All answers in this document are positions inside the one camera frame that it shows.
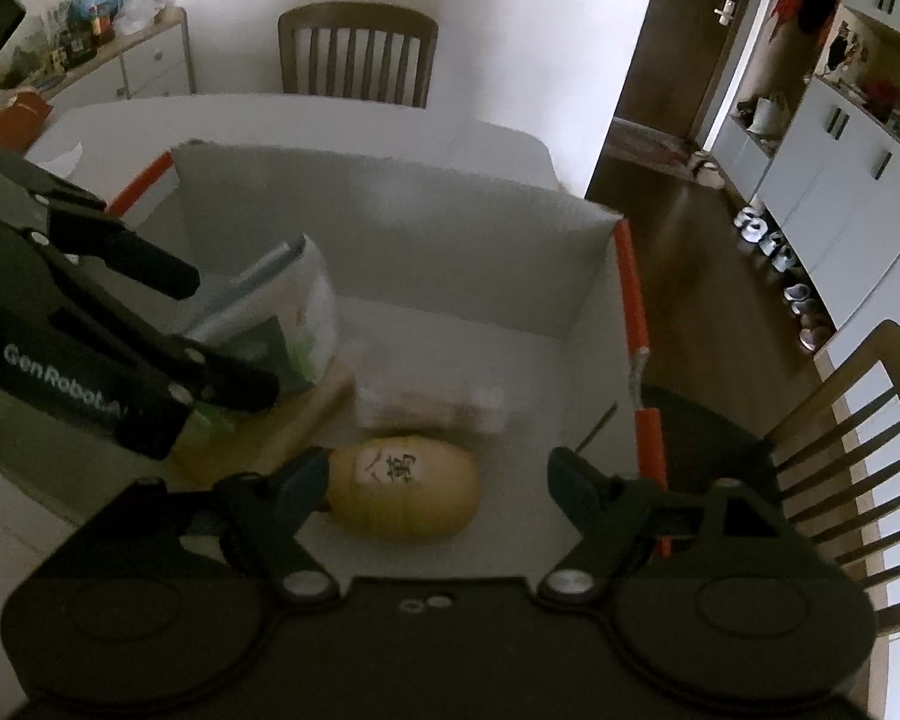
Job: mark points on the white wall cabinet unit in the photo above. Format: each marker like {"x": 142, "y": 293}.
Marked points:
{"x": 811, "y": 141}

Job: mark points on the door mat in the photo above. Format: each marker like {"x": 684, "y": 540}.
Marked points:
{"x": 646, "y": 146}

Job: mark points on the red paper bag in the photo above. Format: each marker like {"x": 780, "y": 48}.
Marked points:
{"x": 22, "y": 122}

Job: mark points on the wooden chair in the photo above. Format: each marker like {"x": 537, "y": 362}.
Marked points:
{"x": 831, "y": 466}
{"x": 374, "y": 52}

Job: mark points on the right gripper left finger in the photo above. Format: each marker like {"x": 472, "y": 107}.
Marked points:
{"x": 257, "y": 517}

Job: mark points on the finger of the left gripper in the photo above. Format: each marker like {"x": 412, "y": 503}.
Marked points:
{"x": 92, "y": 233}
{"x": 222, "y": 380}

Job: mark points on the far wooden chair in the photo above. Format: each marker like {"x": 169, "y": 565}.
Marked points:
{"x": 374, "y": 52}

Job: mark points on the red cardboard box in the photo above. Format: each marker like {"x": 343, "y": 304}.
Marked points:
{"x": 445, "y": 280}

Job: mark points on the white paper sheet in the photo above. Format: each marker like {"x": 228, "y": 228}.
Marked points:
{"x": 64, "y": 165}

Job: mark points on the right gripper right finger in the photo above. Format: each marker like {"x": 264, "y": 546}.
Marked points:
{"x": 613, "y": 517}

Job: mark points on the tan sponge block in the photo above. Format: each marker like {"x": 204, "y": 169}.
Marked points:
{"x": 264, "y": 444}

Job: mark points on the white sideboard cabinet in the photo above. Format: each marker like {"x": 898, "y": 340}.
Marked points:
{"x": 152, "y": 63}

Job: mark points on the dark entrance door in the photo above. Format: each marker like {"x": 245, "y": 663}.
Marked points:
{"x": 679, "y": 51}

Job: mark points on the right wooden chair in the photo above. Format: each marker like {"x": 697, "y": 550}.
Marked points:
{"x": 831, "y": 466}

